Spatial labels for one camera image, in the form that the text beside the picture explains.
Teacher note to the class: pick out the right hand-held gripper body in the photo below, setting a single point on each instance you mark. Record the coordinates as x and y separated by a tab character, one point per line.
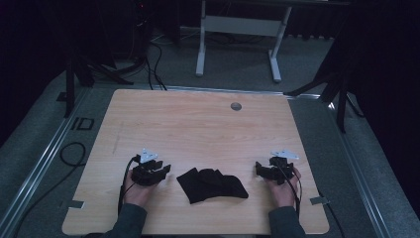
280	168

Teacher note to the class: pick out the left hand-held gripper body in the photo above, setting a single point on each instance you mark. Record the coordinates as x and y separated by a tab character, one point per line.
145	172

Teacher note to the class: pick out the person's left hand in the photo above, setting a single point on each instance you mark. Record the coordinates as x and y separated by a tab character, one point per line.
137	193

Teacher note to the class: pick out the person's right hand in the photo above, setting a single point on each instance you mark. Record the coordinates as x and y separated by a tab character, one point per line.
282	193

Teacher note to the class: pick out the black cloth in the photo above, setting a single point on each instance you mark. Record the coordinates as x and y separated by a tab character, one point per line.
211	186

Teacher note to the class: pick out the grey tape piece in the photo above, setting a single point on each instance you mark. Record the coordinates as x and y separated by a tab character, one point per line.
76	204
319	200

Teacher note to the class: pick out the grey table grommet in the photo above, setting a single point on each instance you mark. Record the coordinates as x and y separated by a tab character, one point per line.
235	106

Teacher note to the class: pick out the black tripod stand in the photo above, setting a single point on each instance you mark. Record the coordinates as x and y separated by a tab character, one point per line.
85	72
335	89

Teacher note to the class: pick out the metal floor rail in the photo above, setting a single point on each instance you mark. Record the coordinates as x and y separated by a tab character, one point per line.
36	172

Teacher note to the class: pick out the white desk frame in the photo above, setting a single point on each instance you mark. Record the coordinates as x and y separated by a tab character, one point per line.
242	26

